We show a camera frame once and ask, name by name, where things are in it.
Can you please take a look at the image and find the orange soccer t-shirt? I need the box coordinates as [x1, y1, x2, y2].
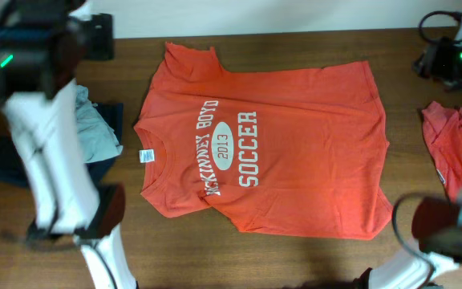
[135, 43, 392, 240]

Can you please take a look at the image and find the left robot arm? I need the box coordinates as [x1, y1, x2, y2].
[0, 1, 138, 288]

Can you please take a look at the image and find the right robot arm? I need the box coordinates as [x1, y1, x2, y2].
[349, 11, 462, 288]

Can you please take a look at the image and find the folded grey shirt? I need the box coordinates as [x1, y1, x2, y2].
[75, 85, 124, 163]

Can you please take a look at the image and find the red crumpled garment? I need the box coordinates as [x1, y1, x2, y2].
[422, 101, 462, 202]

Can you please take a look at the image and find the folded navy garment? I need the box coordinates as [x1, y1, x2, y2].
[0, 101, 124, 188]

